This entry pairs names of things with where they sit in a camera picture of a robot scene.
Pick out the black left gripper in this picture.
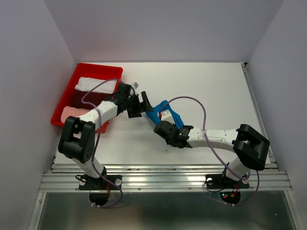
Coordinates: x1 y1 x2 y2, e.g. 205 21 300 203
124 92 154 118

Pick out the blue t shirt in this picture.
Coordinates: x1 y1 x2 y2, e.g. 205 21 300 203
146 100 184 129

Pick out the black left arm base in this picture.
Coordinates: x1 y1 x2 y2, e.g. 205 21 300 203
75 174 118 191

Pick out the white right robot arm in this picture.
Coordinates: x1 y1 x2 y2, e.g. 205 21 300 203
154 121 270 187

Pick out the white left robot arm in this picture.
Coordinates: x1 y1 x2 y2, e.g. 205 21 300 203
58 83 153 189

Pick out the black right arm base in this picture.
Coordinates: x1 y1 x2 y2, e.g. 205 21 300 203
204 168 250 190

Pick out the white rolled t shirt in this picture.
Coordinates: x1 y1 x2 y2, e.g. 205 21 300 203
75 77 117 94

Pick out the red plastic tray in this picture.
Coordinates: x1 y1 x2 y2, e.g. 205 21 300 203
51 63 123 127

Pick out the maroon rolled t shirt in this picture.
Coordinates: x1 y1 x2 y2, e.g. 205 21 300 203
70 90 110 110

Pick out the pink rolled t shirt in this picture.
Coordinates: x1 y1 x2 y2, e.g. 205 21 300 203
60 106 90 123

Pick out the aluminium frame rail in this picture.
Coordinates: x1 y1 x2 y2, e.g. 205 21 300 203
39 164 292 193

